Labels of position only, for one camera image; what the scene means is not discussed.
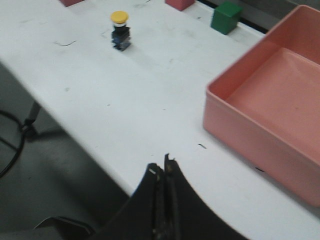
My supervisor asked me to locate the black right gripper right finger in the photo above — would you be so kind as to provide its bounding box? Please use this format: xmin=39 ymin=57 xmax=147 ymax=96
xmin=164 ymin=154 xmax=246 ymax=240

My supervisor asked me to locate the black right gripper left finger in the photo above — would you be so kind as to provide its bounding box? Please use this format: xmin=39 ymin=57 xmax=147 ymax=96
xmin=93 ymin=163 xmax=161 ymax=240

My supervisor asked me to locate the yellow push button switch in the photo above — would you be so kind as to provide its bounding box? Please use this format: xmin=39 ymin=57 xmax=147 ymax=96
xmin=110 ymin=10 xmax=131 ymax=52

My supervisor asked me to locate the pink plastic bin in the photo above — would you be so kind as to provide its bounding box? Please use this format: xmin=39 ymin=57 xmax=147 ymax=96
xmin=203 ymin=5 xmax=320 ymax=207

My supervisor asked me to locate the grey table leg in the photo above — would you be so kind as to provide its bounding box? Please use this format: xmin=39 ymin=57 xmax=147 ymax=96
xmin=24 ymin=101 xmax=41 ymax=128

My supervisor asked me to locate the green cube block centre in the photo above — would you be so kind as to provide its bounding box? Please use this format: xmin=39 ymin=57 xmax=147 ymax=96
xmin=210 ymin=1 xmax=243 ymax=35

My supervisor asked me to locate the pink cube block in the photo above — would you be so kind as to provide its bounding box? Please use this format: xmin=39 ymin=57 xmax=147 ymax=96
xmin=164 ymin=0 xmax=195 ymax=11

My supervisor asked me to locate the pink block far left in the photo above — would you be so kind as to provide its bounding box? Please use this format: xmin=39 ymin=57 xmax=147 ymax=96
xmin=59 ymin=0 xmax=83 ymax=7

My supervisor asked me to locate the black floor cable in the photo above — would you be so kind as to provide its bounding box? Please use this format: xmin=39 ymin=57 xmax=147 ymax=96
xmin=0 ymin=109 xmax=33 ymax=178

